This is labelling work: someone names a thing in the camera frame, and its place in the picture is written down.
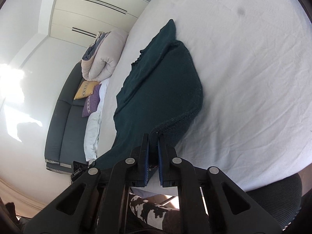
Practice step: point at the purple patterned cushion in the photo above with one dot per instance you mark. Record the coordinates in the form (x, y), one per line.
(91, 102)

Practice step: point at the black white patterned leg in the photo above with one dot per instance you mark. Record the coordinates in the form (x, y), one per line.
(155, 215)

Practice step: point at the folded beige duvet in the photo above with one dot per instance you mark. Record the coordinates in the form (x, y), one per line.
(102, 56)

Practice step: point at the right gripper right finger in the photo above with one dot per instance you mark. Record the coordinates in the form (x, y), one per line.
(167, 175)

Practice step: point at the dark green knit sweater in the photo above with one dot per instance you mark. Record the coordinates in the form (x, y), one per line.
(162, 95)

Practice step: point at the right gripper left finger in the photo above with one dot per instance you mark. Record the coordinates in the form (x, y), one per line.
(140, 173)

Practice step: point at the white wardrobe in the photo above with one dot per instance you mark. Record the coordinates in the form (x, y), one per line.
(79, 21)

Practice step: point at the white bed sheet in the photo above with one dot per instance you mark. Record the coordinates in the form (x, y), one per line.
(253, 58)

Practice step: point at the yellow patterned cushion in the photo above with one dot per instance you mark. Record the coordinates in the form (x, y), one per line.
(86, 89)

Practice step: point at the white pillow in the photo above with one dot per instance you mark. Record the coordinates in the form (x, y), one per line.
(94, 121)

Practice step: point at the dark grey chair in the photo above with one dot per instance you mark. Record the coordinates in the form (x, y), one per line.
(281, 199)

